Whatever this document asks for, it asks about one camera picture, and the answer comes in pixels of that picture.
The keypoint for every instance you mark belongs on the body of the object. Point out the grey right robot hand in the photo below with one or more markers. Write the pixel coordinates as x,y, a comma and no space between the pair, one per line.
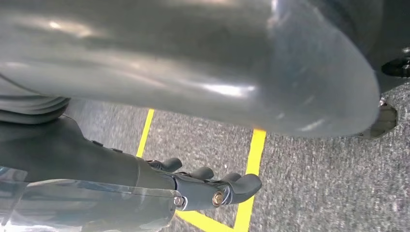
160,57

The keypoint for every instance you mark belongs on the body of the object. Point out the yellow floor tape marking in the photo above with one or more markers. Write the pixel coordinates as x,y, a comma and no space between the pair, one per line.
254,153

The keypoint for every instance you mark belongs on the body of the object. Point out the black robot lower body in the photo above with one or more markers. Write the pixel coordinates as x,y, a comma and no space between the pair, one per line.
394,32

